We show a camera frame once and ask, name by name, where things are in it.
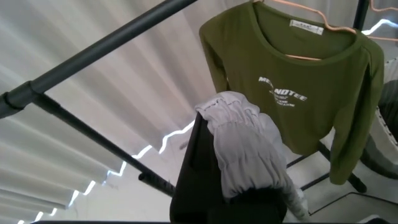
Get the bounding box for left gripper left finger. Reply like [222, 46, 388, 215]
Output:
[170, 111, 231, 222]

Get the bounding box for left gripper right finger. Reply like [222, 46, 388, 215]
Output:
[225, 187, 287, 222]

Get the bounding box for pale grey shorts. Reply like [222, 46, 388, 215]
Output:
[195, 90, 312, 222]

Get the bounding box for green long-sleeved shirt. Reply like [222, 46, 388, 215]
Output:
[198, 0, 386, 186]

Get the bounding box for white laundry basket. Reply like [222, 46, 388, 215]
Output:
[360, 57, 398, 180]

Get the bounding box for black clothes rack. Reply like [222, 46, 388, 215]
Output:
[0, 0, 371, 198]

